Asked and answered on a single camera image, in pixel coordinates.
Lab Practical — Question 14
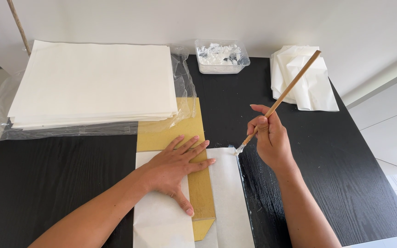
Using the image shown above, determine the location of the clear plastic wrap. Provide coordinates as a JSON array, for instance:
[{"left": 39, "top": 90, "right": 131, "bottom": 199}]
[{"left": 0, "top": 40, "right": 198, "bottom": 144}]

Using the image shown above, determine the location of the wooden glue brush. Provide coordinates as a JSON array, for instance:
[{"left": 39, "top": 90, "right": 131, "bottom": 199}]
[{"left": 233, "top": 50, "right": 322, "bottom": 156}]

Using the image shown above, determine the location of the pile of folded white paper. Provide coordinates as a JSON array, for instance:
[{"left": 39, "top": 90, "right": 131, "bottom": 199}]
[{"left": 270, "top": 45, "right": 340, "bottom": 112}]

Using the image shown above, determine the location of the person's right hand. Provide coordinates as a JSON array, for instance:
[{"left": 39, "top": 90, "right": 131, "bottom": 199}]
[{"left": 246, "top": 104, "right": 297, "bottom": 170}]

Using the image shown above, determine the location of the wooden stick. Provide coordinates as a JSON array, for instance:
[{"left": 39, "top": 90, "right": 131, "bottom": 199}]
[{"left": 6, "top": 0, "right": 32, "bottom": 56}]

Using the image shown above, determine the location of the stack of white paper sheets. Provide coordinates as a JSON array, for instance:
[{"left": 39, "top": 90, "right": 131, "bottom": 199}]
[{"left": 7, "top": 39, "right": 179, "bottom": 131}]

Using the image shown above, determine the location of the clear plastic glue container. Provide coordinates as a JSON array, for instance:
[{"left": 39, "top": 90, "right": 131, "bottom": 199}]
[{"left": 194, "top": 39, "right": 251, "bottom": 75}]

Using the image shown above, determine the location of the white paper sheet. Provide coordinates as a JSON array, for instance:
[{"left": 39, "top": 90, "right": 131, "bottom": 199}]
[{"left": 133, "top": 147, "right": 255, "bottom": 248}]

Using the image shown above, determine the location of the brown cardboard template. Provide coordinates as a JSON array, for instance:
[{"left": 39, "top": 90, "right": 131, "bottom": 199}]
[{"left": 136, "top": 97, "right": 216, "bottom": 242}]

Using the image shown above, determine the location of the person's left hand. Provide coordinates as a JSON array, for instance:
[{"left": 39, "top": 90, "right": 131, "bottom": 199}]
[{"left": 143, "top": 135, "right": 216, "bottom": 217}]

